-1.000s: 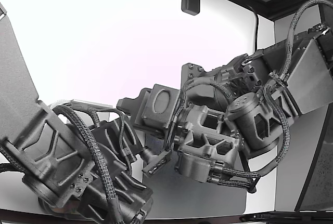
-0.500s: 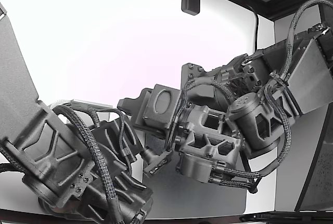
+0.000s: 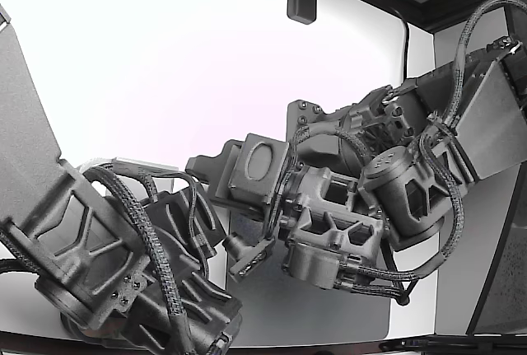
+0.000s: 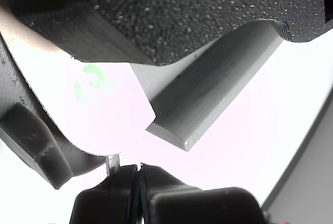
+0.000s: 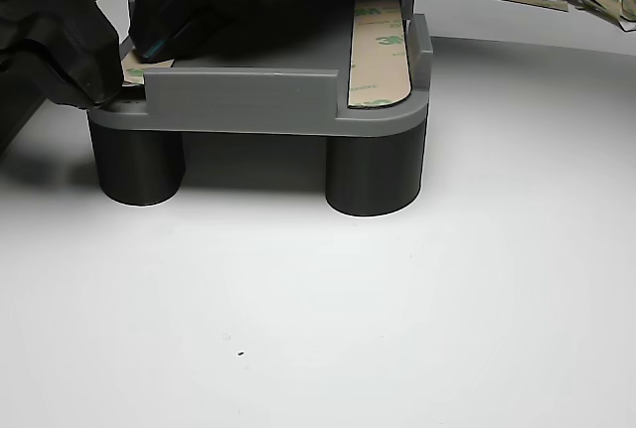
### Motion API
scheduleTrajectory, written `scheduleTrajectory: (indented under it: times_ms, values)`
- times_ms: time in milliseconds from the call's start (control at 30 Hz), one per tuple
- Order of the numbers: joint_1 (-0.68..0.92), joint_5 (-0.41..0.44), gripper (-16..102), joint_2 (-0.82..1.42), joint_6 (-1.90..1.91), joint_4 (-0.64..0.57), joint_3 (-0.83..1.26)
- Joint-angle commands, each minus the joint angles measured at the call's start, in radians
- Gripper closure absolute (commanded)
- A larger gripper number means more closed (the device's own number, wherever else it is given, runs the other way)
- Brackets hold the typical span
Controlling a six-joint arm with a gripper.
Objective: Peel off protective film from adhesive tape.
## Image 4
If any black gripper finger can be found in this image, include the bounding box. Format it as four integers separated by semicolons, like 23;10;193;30
137;162;268;224

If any tan 3M protective film strip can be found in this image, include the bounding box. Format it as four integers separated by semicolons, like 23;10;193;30
0;0;157;157

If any grey plastic fixture with legs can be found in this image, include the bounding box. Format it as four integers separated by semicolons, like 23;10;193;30
0;17;284;190

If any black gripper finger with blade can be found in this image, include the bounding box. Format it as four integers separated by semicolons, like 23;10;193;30
69;153;143;224

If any black printed gripper finger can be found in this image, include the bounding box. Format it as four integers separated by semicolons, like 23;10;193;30
7;0;333;67

